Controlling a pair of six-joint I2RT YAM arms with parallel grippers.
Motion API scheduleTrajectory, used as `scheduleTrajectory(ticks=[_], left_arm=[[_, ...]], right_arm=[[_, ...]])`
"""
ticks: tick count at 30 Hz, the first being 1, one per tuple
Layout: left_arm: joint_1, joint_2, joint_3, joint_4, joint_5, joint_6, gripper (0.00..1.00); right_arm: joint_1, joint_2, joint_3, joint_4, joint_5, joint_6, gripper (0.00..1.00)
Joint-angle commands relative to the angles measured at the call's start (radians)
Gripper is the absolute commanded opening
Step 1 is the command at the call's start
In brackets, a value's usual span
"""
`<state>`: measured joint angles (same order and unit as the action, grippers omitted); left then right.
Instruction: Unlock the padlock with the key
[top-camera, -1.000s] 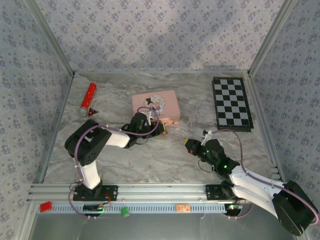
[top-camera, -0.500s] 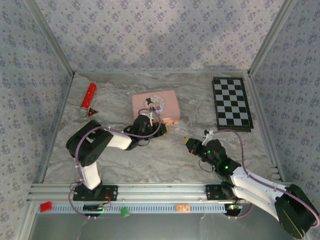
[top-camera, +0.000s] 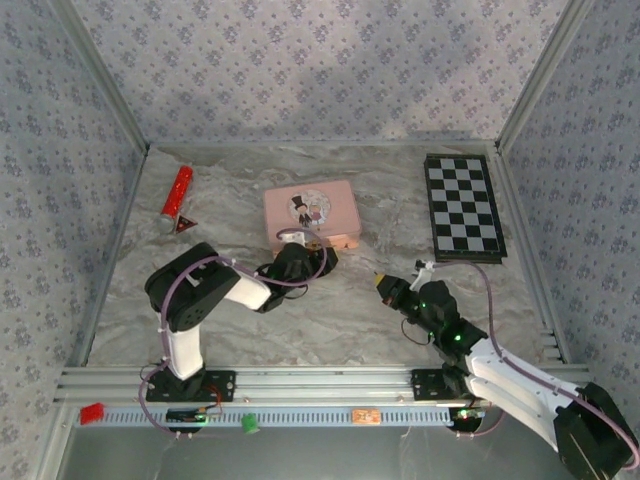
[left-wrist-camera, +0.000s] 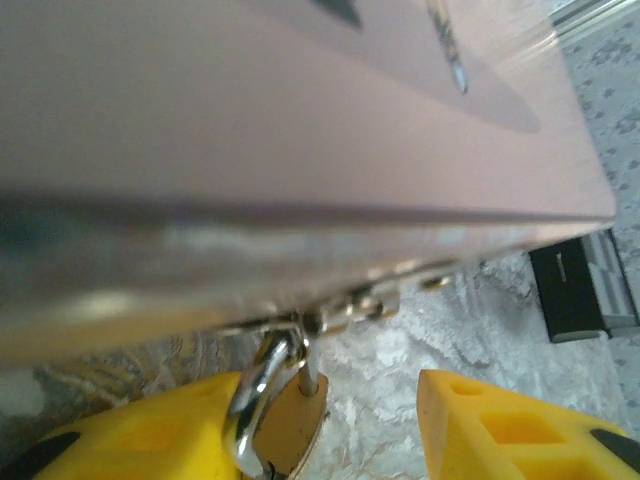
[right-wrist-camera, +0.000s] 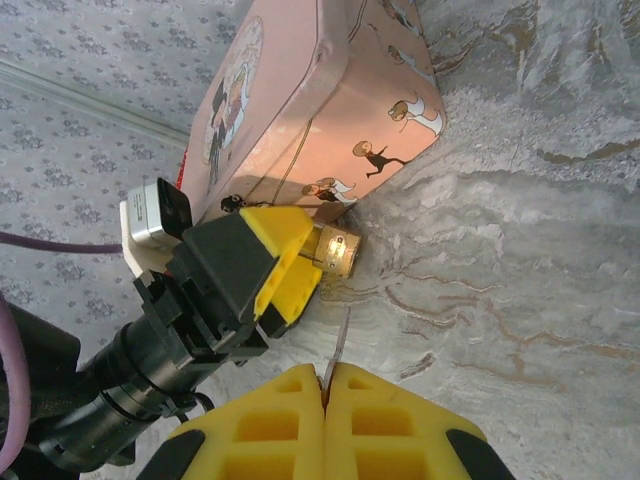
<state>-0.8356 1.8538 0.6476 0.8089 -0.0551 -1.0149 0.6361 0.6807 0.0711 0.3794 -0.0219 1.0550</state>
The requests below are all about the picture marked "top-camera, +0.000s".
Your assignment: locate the pink tin box with cartoon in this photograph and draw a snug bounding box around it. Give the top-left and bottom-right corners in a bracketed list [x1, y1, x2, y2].
[263, 179, 362, 253]

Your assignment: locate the black grey chessboard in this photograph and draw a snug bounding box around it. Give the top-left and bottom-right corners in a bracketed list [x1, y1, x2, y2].
[423, 153, 508, 264]

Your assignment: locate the red black triangle sign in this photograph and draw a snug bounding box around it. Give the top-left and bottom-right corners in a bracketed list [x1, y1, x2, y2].
[172, 214, 199, 237]

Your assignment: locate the red glitter tube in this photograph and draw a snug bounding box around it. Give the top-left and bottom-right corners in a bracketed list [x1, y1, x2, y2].
[158, 165, 196, 234]

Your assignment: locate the red plastic clip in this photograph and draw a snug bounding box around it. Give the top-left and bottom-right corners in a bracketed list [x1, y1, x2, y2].
[79, 402, 107, 426]

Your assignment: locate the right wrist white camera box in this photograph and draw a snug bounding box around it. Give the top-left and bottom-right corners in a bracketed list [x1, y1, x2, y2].
[413, 258, 437, 290]

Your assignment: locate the right gripper thin black cable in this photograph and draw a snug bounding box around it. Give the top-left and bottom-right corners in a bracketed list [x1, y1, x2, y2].
[402, 316, 433, 348]

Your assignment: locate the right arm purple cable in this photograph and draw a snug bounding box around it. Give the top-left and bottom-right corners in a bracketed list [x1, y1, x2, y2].
[432, 260, 640, 474]

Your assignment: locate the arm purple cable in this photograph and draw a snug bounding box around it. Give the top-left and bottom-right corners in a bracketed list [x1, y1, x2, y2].
[138, 227, 329, 441]
[432, 260, 640, 474]

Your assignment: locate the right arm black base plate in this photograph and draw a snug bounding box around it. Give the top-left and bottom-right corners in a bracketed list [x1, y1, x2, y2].
[410, 368, 504, 401]

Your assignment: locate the aluminium mounting rail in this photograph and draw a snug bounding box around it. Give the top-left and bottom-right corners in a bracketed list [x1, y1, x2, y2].
[53, 364, 599, 406]

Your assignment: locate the aluminium table side rail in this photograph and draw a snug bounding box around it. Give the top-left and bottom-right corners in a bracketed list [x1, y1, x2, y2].
[492, 144, 572, 364]
[64, 144, 151, 367]

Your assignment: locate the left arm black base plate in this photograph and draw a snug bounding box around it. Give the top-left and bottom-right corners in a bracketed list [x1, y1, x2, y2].
[145, 369, 237, 404]

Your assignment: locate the grey slotted cable duct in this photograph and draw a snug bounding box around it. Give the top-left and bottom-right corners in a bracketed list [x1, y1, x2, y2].
[74, 405, 455, 429]

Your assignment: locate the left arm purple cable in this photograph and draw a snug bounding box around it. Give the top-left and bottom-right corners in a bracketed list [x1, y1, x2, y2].
[138, 227, 329, 441]

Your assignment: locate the aluminium frame post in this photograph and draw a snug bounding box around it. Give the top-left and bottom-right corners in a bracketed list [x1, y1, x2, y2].
[48, 0, 152, 151]
[494, 0, 597, 151]

